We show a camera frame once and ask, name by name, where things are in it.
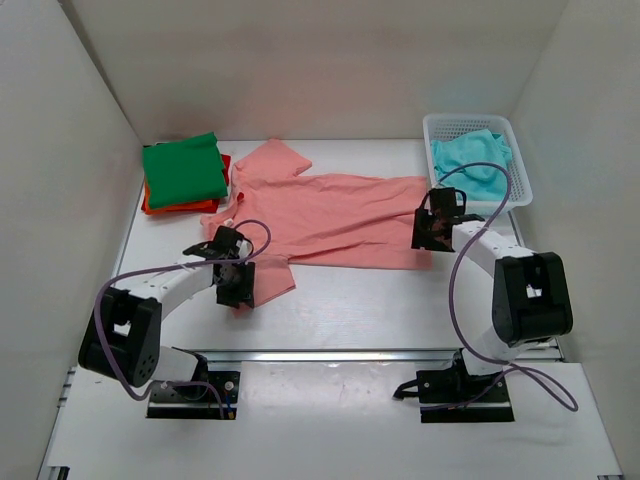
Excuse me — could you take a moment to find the orange folded t shirt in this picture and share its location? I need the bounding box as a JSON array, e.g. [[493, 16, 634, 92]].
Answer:
[[141, 183, 220, 215]]

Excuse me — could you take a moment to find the white plastic basket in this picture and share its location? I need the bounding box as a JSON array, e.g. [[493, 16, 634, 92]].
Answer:
[[423, 114, 533, 215]]

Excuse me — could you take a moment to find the pink t shirt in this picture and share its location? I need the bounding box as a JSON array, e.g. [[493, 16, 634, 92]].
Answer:
[[201, 140, 432, 306]]

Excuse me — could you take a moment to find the aluminium table edge rail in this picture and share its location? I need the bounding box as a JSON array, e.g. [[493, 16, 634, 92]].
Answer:
[[201, 349, 455, 363]]

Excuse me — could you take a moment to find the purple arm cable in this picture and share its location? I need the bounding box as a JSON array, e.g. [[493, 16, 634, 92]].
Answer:
[[420, 163, 580, 413], [93, 218, 272, 419]]

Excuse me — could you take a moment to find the green folded t shirt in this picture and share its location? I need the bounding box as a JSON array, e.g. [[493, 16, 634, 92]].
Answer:
[[142, 132, 227, 210]]

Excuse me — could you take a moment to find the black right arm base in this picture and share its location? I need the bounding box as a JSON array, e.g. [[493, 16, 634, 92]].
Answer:
[[393, 352, 515, 424]]

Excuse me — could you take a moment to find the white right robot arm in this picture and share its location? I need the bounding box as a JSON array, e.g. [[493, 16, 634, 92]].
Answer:
[[411, 187, 573, 401]]

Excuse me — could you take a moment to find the red folded t shirt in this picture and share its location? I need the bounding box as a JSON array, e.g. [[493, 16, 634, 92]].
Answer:
[[140, 153, 233, 213]]

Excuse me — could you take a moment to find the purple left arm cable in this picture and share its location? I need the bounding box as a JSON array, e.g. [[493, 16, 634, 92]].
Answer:
[[93, 218, 272, 419]]

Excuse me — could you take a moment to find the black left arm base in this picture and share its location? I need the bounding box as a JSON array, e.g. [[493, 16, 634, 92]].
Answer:
[[146, 353, 241, 421]]

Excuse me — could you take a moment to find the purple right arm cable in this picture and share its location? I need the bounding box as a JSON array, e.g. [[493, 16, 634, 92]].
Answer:
[[420, 163, 580, 413]]

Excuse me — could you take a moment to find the turquoise t shirt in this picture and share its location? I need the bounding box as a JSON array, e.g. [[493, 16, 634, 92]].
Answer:
[[430, 129, 513, 202]]

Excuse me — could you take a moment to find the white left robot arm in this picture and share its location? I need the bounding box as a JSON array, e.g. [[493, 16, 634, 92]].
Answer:
[[78, 226, 256, 398]]

